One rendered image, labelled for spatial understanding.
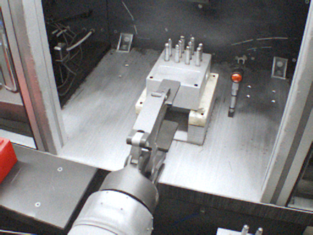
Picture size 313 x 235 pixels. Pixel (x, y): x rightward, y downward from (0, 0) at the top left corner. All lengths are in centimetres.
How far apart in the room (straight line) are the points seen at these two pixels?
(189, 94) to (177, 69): 6
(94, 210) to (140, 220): 5
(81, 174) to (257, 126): 36
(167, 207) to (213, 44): 44
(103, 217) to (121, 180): 6
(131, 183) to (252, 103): 43
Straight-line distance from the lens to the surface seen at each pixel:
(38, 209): 59
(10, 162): 66
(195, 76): 63
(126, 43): 97
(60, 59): 75
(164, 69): 64
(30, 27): 52
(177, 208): 94
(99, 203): 40
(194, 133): 64
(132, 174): 43
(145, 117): 46
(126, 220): 39
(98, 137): 68
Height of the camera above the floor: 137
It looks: 40 degrees down
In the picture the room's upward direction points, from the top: straight up
